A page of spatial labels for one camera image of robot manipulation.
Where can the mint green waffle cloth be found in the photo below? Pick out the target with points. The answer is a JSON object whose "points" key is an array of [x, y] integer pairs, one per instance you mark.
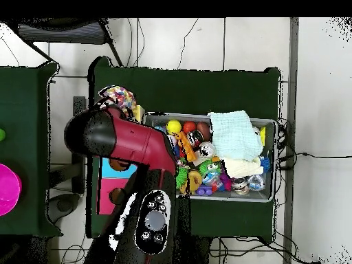
{"points": [[236, 134]]}

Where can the cream waffle cloth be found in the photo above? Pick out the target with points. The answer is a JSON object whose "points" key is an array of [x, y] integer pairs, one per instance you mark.
{"points": [[242, 166]]}

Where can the colourful spotted cloth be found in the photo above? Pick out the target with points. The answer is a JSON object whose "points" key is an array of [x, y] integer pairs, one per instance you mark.
{"points": [[121, 97]]}

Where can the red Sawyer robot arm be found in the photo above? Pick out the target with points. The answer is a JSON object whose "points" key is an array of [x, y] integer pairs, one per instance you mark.
{"points": [[134, 140]]}

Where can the wooden box with three holes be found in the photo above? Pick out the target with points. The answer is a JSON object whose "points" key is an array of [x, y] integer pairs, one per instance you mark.
{"points": [[108, 172]]}

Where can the orange plastic brick block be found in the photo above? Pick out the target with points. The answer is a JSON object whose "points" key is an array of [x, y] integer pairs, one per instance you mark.
{"points": [[187, 148]]}

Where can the yellow ball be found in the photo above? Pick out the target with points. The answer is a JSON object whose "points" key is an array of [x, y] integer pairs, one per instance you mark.
{"points": [[173, 126]]}

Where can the crushed black drink can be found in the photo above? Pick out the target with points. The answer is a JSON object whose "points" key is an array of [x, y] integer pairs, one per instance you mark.
{"points": [[194, 138]]}

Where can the orange ball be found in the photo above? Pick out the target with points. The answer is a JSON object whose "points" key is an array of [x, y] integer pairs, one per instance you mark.
{"points": [[189, 127]]}

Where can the brown football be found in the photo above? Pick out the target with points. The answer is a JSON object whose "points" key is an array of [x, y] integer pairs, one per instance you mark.
{"points": [[204, 131]]}

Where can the green spiky toy with eyes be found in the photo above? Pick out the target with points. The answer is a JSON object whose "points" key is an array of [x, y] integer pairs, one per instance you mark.
{"points": [[210, 167]]}

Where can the black upright panel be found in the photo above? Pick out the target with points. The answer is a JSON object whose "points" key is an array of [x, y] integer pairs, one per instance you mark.
{"points": [[79, 104]]}

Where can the dark grey oval base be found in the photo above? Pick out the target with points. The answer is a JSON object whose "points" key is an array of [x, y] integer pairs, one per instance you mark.
{"points": [[64, 205]]}

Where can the dark green side tablecloth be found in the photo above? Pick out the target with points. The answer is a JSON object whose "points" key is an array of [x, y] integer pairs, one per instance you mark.
{"points": [[24, 110]]}

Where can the black mesh chair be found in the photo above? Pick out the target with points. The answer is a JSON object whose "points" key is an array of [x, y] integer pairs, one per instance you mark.
{"points": [[63, 33]]}

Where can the pink round disc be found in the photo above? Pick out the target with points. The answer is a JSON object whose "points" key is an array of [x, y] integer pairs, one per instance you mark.
{"points": [[8, 189]]}

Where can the small green object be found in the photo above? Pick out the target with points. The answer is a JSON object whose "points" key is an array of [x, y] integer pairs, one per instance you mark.
{"points": [[1, 134]]}

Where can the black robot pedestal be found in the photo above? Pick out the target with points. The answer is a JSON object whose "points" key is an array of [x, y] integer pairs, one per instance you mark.
{"points": [[198, 250]]}

